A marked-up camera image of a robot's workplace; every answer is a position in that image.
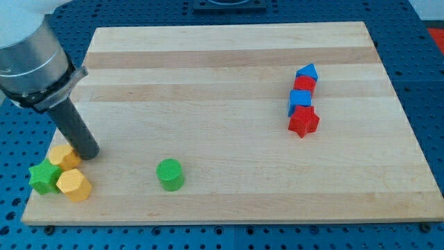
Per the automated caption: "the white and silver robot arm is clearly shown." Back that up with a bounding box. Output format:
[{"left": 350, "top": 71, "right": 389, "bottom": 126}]
[{"left": 1, "top": 0, "right": 88, "bottom": 113}]

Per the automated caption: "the yellow hexagon block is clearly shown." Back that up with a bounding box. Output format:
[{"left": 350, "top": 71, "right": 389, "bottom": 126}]
[{"left": 56, "top": 169, "right": 92, "bottom": 203}]

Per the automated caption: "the light wooden board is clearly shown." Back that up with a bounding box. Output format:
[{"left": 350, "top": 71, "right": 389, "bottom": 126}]
[{"left": 22, "top": 22, "right": 443, "bottom": 226}]

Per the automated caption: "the green cylinder block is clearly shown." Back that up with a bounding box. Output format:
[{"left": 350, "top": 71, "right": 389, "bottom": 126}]
[{"left": 156, "top": 158, "right": 185, "bottom": 192}]

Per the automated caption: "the blue cube block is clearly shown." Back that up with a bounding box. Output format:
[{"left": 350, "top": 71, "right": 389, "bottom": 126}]
[{"left": 288, "top": 90, "right": 311, "bottom": 117}]

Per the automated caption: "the red star block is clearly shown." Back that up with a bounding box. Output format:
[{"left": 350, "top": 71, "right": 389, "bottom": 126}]
[{"left": 288, "top": 106, "right": 320, "bottom": 138}]

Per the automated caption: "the red cylinder block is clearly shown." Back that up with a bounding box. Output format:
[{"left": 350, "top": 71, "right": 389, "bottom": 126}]
[{"left": 293, "top": 76, "right": 316, "bottom": 95}]

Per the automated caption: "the blue pentagon block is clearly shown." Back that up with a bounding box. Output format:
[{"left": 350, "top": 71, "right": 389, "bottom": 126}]
[{"left": 295, "top": 63, "right": 318, "bottom": 81}]

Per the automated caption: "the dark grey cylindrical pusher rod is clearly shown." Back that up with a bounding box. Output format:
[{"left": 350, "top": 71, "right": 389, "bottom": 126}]
[{"left": 47, "top": 99, "right": 100, "bottom": 160}]

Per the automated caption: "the yellow heart block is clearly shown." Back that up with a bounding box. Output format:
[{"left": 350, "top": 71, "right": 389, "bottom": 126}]
[{"left": 48, "top": 144, "right": 82, "bottom": 171}]

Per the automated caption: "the green star block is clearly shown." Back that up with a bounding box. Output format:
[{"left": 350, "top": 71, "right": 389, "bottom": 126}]
[{"left": 28, "top": 159, "right": 62, "bottom": 195}]

